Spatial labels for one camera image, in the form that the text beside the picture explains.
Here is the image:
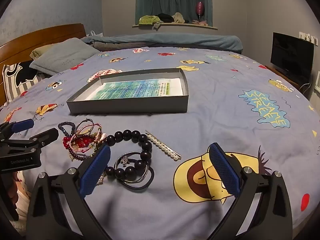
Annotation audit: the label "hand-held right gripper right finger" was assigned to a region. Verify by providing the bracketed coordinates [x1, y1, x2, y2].
[209, 142, 293, 240]

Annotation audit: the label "white wall hooks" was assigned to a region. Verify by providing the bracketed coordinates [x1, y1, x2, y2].
[299, 31, 319, 46]

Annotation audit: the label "dark garnet bead bracelet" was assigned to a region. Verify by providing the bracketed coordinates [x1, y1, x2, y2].
[66, 142, 101, 161]

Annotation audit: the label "striped cartoon pillow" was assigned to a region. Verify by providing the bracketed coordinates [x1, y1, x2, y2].
[2, 60, 47, 103]

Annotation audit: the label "blue quilt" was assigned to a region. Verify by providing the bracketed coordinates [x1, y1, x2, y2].
[80, 33, 244, 54]

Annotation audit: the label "thin dark ring bangle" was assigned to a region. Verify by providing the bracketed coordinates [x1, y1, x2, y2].
[114, 151, 152, 183]

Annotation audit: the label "printed paper sheet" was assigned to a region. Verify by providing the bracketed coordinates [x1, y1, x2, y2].
[80, 78, 182, 101]

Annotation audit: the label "black bead bracelet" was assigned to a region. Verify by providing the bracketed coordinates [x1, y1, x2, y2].
[105, 129, 153, 179]

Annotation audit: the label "dark blue beaded bracelet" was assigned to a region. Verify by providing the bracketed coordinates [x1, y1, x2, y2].
[58, 122, 77, 137]

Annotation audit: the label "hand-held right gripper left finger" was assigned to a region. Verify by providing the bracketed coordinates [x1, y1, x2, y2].
[25, 144, 118, 240]

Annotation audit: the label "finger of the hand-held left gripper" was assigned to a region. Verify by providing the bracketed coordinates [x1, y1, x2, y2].
[0, 119, 35, 141]
[0, 127, 59, 158]

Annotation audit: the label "olive pillow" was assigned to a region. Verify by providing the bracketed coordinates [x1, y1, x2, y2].
[30, 44, 58, 61]

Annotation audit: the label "black television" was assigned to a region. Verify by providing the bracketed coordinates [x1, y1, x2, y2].
[271, 32, 315, 79]

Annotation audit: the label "wooden television stand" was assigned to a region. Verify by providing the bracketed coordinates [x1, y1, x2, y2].
[265, 65, 308, 91]

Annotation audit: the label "black hair tie with charm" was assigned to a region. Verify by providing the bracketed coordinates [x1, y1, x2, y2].
[117, 155, 155, 192]

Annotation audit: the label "beige cloth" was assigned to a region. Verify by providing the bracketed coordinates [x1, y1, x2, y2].
[172, 12, 186, 24]

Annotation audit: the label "pearl bracelet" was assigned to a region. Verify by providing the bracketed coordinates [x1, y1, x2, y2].
[96, 172, 107, 186]

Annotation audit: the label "grey pillow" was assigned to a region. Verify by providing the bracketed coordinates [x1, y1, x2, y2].
[29, 37, 101, 76]

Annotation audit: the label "green cloth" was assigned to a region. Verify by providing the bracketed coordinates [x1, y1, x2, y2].
[139, 15, 162, 26]

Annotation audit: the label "red bead bracelet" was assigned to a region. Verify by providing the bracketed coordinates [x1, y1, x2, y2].
[62, 134, 93, 151]

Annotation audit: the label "pink cord bracelet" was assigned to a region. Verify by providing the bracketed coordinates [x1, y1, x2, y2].
[87, 122, 103, 141]

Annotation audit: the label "grey-green cord bracelet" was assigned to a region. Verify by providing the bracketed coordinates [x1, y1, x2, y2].
[75, 119, 95, 136]

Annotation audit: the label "wooden headboard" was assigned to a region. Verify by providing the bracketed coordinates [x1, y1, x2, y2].
[0, 23, 87, 106]

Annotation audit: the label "grey blanket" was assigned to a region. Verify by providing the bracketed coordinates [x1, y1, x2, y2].
[90, 41, 151, 52]

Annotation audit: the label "grey cardboard box tray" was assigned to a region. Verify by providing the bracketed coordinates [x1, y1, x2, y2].
[66, 67, 188, 116]

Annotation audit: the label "person's left forearm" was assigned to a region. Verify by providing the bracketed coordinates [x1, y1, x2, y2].
[9, 172, 29, 221]

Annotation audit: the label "black cloth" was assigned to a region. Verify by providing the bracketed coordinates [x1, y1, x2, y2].
[157, 13, 175, 23]

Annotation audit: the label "white cable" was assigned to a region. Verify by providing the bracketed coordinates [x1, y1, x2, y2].
[299, 79, 313, 93]

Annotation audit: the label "blue cartoon printed bedsheet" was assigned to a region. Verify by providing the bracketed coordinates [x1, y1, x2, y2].
[0, 46, 320, 240]

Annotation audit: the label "pearl bar hair clip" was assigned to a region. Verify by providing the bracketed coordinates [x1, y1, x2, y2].
[145, 129, 182, 160]

